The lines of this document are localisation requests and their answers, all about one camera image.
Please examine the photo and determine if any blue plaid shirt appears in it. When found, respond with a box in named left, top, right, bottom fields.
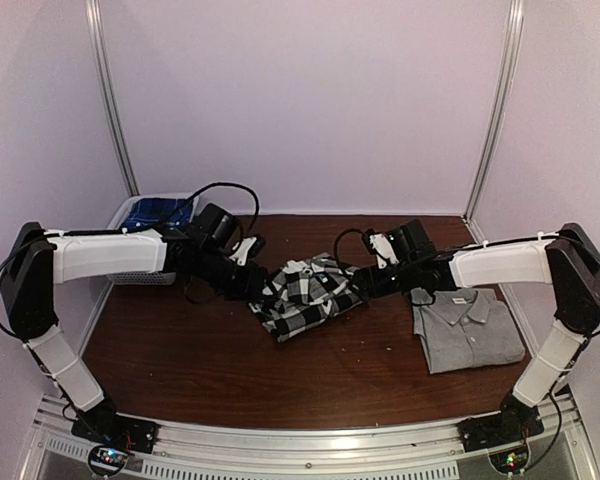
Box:
left=121, top=197, right=194, bottom=230

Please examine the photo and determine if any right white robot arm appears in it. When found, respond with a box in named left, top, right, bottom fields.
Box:
left=351, top=220, right=600, bottom=442

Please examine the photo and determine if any folded grey shirt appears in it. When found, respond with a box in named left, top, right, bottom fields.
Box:
left=410, top=288, right=526, bottom=374

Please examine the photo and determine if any aluminium frame post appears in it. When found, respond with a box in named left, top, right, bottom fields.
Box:
left=85, top=0, right=140, bottom=196
left=463, top=0, right=525, bottom=225

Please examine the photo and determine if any left aluminium frame post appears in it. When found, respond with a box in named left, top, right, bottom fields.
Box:
left=85, top=0, right=140, bottom=196

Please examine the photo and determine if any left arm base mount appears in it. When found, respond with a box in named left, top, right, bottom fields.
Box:
left=71, top=415, right=158, bottom=454

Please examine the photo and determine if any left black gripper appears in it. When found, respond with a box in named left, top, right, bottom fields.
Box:
left=195, top=245, right=279, bottom=300

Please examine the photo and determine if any white plastic basket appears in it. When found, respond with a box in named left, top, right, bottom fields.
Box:
left=107, top=193, right=198, bottom=286

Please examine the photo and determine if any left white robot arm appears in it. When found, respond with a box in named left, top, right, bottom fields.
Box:
left=0, top=222, right=268, bottom=444

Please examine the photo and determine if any front aluminium rail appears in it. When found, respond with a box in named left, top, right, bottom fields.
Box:
left=15, top=393, right=600, bottom=479

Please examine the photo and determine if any left black cable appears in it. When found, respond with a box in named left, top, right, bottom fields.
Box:
left=172, top=182, right=261, bottom=241

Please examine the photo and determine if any right aluminium frame post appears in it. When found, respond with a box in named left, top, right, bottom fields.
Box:
left=463, top=0, right=525, bottom=225

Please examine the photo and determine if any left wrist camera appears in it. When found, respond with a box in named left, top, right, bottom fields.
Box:
left=193, top=203, right=266, bottom=266

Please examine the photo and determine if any black white plaid shirt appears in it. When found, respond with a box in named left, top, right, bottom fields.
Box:
left=248, top=253, right=362, bottom=343

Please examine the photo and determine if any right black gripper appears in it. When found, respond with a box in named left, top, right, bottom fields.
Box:
left=349, top=258, right=420, bottom=301

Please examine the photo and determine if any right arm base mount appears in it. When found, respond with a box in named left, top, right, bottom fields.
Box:
left=457, top=409, right=544, bottom=452

